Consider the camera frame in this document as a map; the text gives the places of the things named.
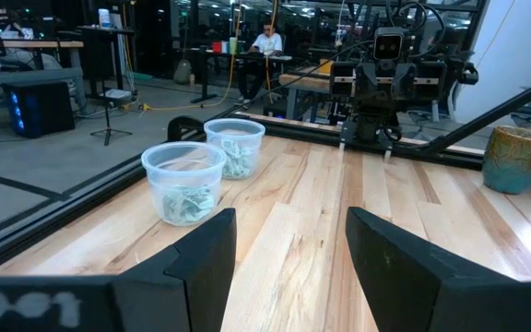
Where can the black curved frame hook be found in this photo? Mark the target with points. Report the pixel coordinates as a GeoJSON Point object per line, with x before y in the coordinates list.
{"type": "Point", "coordinates": [178, 122]}

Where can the wooden desk top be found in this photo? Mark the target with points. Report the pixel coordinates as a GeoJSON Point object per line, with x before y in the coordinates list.
{"type": "Point", "coordinates": [26, 44]}

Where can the black office desk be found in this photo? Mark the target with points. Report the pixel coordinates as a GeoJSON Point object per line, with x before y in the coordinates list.
{"type": "Point", "coordinates": [247, 56]}

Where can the black computer tower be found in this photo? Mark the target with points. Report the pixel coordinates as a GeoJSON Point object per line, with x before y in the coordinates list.
{"type": "Point", "coordinates": [44, 108]}

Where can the red cup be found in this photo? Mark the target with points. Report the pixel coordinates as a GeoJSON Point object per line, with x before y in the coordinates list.
{"type": "Point", "coordinates": [217, 47]}

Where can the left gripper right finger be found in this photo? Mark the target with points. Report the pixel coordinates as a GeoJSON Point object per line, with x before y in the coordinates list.
{"type": "Point", "coordinates": [385, 267]}

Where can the black aluminium table frame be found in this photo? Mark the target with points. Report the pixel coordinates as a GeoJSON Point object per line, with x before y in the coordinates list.
{"type": "Point", "coordinates": [39, 226]}

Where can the glazed ceramic mug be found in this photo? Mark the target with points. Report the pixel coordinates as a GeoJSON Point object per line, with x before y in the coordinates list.
{"type": "Point", "coordinates": [514, 161]}

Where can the white flat box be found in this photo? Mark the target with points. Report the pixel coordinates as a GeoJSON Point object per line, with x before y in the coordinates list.
{"type": "Point", "coordinates": [120, 94]}

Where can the white bottle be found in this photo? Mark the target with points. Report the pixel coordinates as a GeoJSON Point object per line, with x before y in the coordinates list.
{"type": "Point", "coordinates": [104, 18]}

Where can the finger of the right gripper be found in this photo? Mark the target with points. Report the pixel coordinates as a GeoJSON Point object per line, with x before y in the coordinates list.
{"type": "Point", "coordinates": [369, 83]}
{"type": "Point", "coordinates": [404, 83]}

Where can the green white sweetener packet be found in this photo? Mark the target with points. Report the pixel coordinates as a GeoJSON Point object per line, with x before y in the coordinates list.
{"type": "Point", "coordinates": [238, 168]}
{"type": "Point", "coordinates": [178, 209]}
{"type": "Point", "coordinates": [233, 148]}

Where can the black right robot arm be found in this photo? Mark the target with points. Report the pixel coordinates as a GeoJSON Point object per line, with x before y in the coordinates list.
{"type": "Point", "coordinates": [369, 126]}

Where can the olive bag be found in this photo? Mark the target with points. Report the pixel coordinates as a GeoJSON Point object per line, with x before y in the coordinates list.
{"type": "Point", "coordinates": [182, 73]}

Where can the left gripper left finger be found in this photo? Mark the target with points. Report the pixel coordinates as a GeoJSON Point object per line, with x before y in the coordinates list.
{"type": "Point", "coordinates": [210, 258]}

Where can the wooden table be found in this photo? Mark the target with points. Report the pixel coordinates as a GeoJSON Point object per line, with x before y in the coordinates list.
{"type": "Point", "coordinates": [307, 82]}

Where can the seated person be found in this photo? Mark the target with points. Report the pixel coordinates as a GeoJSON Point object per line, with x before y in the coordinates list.
{"type": "Point", "coordinates": [267, 43]}

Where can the thin black tripod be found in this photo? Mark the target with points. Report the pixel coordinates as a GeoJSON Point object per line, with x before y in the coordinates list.
{"type": "Point", "coordinates": [107, 115]}

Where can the green cup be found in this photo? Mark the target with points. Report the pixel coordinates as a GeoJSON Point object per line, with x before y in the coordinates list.
{"type": "Point", "coordinates": [233, 45]}

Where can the banknotes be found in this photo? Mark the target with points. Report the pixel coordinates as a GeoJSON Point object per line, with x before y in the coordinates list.
{"type": "Point", "coordinates": [203, 205]}

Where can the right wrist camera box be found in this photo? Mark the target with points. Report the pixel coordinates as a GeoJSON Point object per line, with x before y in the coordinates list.
{"type": "Point", "coordinates": [389, 46]}

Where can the clear plastic tub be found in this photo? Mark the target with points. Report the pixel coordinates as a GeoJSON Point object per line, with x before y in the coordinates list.
{"type": "Point", "coordinates": [182, 175]}
{"type": "Point", "coordinates": [242, 138]}

